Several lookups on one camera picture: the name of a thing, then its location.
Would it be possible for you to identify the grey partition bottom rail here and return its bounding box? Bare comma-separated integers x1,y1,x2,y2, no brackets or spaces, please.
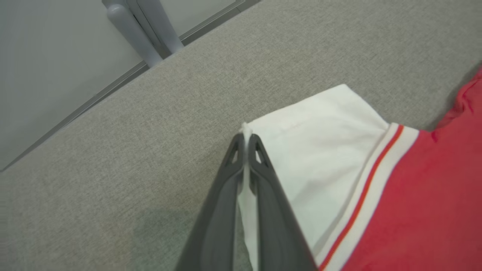
180,0,261,43
0,60,149,172

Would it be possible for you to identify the red basketball jersey white trim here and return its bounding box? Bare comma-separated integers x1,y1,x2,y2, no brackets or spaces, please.
237,66,482,271

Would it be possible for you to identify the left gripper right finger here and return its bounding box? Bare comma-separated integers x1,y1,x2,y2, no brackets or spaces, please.
248,134,318,271

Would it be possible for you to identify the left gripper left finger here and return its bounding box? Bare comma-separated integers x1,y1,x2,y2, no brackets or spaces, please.
175,133,246,271

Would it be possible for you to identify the grey partition post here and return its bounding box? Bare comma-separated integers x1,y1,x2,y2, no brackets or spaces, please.
102,0,163,69
126,0,185,55

